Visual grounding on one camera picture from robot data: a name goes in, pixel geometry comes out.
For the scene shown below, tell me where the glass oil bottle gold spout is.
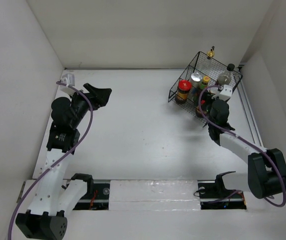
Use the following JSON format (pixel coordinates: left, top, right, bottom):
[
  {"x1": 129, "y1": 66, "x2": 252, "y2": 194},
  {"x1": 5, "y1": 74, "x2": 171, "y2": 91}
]
[{"x1": 206, "y1": 46, "x2": 215, "y2": 68}]

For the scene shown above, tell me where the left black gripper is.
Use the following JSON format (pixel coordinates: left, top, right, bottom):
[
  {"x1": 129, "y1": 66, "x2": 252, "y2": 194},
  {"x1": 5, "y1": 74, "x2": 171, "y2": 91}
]
[{"x1": 68, "y1": 83, "x2": 111, "y2": 128}]

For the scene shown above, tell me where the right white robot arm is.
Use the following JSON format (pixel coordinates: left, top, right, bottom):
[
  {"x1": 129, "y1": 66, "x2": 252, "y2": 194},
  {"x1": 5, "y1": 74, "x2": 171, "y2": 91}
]
[{"x1": 198, "y1": 90, "x2": 286, "y2": 207}]

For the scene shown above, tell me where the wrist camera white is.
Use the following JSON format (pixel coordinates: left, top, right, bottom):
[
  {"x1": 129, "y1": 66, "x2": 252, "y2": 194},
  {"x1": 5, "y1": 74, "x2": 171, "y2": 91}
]
[
  {"x1": 212, "y1": 85, "x2": 233, "y2": 102},
  {"x1": 56, "y1": 73, "x2": 75, "y2": 96}
]

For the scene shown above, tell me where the base mount rail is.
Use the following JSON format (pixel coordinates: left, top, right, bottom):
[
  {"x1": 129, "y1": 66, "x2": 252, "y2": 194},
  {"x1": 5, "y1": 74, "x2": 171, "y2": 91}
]
[
  {"x1": 61, "y1": 173, "x2": 110, "y2": 211},
  {"x1": 193, "y1": 171, "x2": 247, "y2": 210}
]

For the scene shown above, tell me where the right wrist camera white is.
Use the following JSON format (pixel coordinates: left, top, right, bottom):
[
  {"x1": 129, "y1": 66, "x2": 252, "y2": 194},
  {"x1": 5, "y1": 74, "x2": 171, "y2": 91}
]
[{"x1": 212, "y1": 85, "x2": 233, "y2": 102}]

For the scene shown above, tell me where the white shaker silver lid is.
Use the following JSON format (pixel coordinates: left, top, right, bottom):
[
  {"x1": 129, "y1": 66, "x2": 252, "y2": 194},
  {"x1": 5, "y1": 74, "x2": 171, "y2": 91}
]
[{"x1": 190, "y1": 71, "x2": 202, "y2": 93}]

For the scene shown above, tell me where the black cap sauce bottle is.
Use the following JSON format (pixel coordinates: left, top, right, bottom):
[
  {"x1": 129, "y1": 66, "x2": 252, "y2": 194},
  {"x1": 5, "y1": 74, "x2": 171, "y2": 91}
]
[{"x1": 216, "y1": 63, "x2": 235, "y2": 86}]

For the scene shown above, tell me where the right base mount rail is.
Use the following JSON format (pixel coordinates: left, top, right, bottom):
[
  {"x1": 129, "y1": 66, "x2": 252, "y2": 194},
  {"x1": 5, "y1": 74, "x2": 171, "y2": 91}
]
[{"x1": 193, "y1": 171, "x2": 247, "y2": 210}]

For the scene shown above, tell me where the black wire basket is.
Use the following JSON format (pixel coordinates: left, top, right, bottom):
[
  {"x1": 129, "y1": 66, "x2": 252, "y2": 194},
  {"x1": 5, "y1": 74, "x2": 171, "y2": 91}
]
[{"x1": 168, "y1": 51, "x2": 242, "y2": 123}]

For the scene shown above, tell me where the yellow cap sauce bottle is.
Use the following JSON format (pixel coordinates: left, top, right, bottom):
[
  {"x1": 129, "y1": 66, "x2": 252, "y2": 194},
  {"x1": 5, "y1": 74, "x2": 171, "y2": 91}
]
[{"x1": 193, "y1": 76, "x2": 210, "y2": 102}]

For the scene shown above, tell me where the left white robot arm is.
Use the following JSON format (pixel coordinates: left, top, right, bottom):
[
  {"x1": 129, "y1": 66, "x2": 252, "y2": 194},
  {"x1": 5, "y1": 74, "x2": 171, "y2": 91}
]
[{"x1": 8, "y1": 82, "x2": 112, "y2": 240}]

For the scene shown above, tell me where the red lid sauce jar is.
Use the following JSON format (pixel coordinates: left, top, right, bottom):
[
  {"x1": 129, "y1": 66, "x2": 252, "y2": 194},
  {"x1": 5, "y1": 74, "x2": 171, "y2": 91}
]
[
  {"x1": 195, "y1": 100, "x2": 206, "y2": 118},
  {"x1": 175, "y1": 79, "x2": 192, "y2": 105}
]

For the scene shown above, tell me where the left base mount rail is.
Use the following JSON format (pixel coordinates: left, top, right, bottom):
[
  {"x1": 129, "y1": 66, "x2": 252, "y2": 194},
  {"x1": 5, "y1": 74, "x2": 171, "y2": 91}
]
[{"x1": 61, "y1": 173, "x2": 110, "y2": 211}]

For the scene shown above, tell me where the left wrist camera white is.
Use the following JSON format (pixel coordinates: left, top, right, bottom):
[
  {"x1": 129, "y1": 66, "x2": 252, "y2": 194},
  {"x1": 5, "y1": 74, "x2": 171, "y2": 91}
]
[{"x1": 56, "y1": 73, "x2": 75, "y2": 96}]

